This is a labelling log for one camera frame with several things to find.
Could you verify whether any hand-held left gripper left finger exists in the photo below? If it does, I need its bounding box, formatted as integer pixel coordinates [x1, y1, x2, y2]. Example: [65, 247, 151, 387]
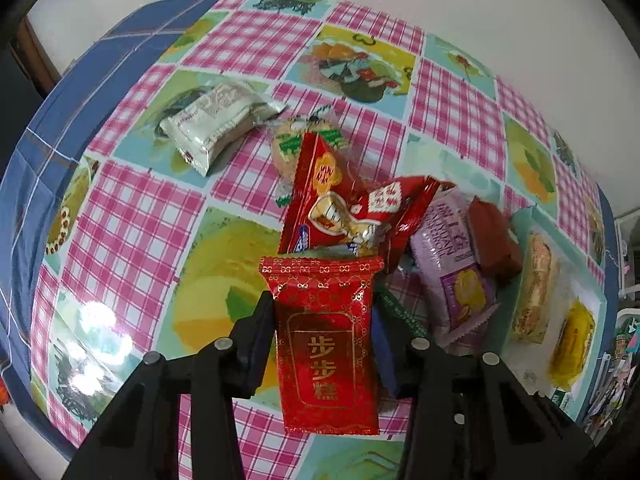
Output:
[60, 290, 276, 480]

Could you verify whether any brown wooden frame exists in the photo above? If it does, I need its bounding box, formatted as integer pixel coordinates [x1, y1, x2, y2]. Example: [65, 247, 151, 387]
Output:
[15, 15, 61, 96]

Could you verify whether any brown snack packet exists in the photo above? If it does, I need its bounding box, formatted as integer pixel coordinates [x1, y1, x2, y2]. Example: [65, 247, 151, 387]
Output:
[465, 197, 525, 286]

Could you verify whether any red cartoon snack packet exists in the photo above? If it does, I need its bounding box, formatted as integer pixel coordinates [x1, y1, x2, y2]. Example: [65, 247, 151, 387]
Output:
[277, 130, 391, 261]

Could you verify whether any blue checked cloth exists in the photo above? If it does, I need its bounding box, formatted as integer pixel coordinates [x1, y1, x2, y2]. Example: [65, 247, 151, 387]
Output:
[0, 0, 226, 461]

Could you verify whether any round rice cracker packet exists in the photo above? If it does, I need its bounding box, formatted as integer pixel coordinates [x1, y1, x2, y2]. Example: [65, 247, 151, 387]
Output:
[270, 105, 358, 206]

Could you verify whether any orange white cracker packet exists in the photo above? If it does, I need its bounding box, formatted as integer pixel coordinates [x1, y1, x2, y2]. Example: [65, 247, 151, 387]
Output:
[510, 230, 560, 345]

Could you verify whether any white box with teal rim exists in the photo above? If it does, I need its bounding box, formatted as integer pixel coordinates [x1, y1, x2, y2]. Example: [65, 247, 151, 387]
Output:
[500, 205, 608, 423]

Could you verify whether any yellow snack packet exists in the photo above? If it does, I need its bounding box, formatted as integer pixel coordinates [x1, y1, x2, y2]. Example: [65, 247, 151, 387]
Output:
[547, 300, 597, 391]

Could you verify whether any small red candy packet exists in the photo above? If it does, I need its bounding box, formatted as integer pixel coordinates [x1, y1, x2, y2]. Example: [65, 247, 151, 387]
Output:
[350, 175, 443, 271]

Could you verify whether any purple snack packet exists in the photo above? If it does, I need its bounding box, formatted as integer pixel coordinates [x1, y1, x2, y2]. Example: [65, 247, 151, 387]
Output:
[410, 187, 501, 346]

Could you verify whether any colourful printed object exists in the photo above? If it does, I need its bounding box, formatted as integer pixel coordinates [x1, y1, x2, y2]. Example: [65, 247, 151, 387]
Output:
[582, 317, 640, 443]

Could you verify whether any silver snack packet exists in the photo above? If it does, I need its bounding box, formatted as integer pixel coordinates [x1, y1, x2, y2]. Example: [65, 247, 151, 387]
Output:
[159, 80, 288, 177]

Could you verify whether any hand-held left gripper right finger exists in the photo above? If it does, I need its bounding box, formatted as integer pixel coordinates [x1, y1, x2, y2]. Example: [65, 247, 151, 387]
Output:
[372, 310, 608, 480]

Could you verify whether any red gold-print cake packet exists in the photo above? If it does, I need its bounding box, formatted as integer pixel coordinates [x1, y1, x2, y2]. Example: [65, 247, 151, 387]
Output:
[259, 255, 386, 436]

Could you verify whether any green snack packet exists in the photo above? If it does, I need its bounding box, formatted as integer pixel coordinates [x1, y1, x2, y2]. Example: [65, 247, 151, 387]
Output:
[375, 285, 436, 346]

